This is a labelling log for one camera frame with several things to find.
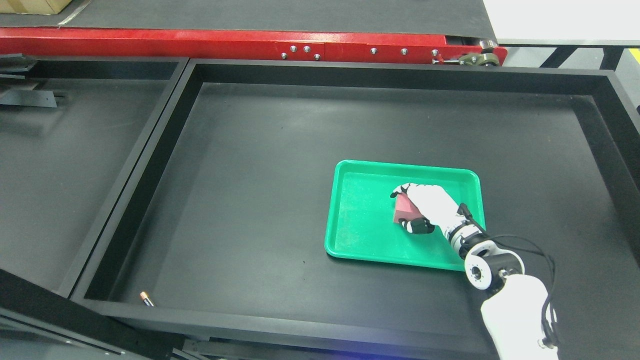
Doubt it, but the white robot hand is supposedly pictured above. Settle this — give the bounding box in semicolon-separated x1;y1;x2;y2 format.
390;183;465;237

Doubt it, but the pink block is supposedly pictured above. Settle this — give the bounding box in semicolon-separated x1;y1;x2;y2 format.
393;193;423;224

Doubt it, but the white robot forearm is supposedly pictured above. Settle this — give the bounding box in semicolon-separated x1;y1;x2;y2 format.
445;215;559;360

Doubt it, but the green tray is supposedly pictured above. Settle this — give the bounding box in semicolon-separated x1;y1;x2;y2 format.
324;159;486;272

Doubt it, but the black metal shelf right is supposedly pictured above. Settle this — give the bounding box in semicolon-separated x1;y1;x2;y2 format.
72;59;639;360

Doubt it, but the black metal shelf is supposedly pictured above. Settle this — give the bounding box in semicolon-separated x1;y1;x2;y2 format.
72;59;639;360
1;56;188;360

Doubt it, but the black metal shelf left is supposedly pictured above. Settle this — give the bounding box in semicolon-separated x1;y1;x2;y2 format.
1;56;188;360

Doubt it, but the small battery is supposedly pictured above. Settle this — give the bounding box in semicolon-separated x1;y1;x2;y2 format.
139;291;155;307

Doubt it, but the cardboard box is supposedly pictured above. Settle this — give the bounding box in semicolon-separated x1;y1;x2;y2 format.
0;0;71;15

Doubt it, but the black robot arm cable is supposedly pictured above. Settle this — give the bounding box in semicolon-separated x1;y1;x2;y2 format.
457;202;558;351

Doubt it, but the red conveyor frame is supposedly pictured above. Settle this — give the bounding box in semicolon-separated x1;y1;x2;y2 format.
0;27;508;66

